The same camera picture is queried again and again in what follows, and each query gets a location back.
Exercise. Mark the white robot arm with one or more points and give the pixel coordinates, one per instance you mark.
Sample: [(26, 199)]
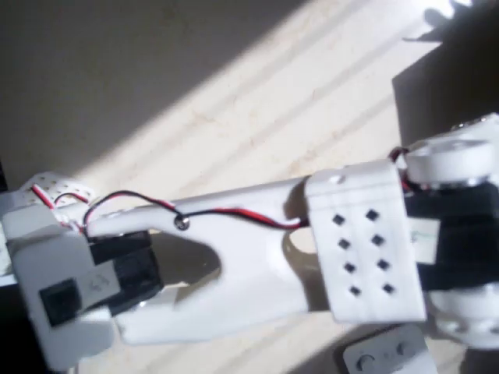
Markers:
[(249, 249)]

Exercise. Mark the white perforated plate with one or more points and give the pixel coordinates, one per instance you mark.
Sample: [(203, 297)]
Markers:
[(72, 183)]

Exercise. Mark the white device with round knobs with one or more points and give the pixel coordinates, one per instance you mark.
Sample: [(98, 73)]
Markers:
[(386, 356)]

